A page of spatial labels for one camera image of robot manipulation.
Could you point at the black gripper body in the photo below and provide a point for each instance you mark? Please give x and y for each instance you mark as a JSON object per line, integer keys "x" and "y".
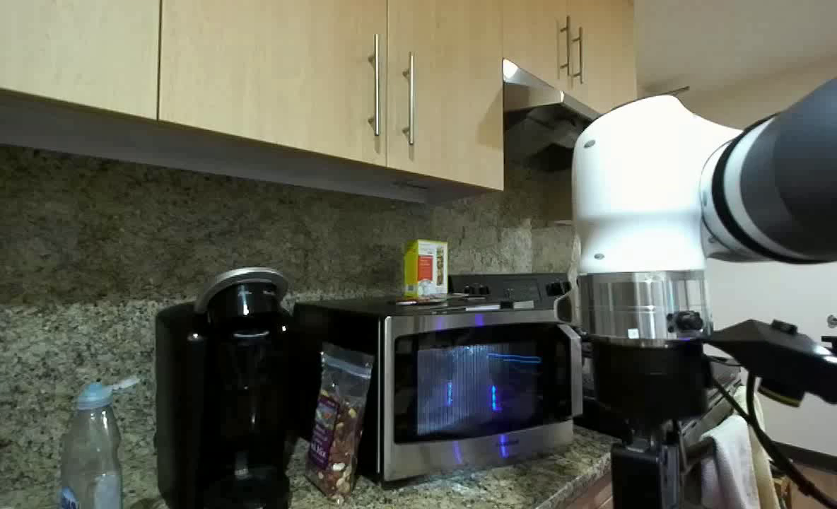
{"x": 652, "y": 384}

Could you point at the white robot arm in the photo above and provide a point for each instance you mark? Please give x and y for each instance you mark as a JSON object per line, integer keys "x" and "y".
{"x": 663, "y": 190}

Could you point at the white hanging towel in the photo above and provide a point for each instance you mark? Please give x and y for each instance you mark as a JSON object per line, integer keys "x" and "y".
{"x": 734, "y": 471}

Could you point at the stainless steel microwave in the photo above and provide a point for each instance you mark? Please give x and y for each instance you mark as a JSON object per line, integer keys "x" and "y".
{"x": 456, "y": 386}

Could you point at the stainless range hood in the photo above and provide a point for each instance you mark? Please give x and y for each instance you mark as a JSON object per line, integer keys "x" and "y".
{"x": 540, "y": 122}

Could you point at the clear bag of nuts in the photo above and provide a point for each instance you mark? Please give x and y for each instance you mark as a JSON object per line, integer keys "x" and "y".
{"x": 338, "y": 422}

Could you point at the wooden upper cabinets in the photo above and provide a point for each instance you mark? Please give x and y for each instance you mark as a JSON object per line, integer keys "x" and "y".
{"x": 340, "y": 95}

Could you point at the black coffee maker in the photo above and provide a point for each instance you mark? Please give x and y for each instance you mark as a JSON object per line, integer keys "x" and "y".
{"x": 222, "y": 395}

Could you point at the clear plastic water bottle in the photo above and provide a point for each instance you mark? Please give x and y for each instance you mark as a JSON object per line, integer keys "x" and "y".
{"x": 89, "y": 461}

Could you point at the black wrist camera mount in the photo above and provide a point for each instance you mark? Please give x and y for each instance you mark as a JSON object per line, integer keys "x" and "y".
{"x": 786, "y": 359}

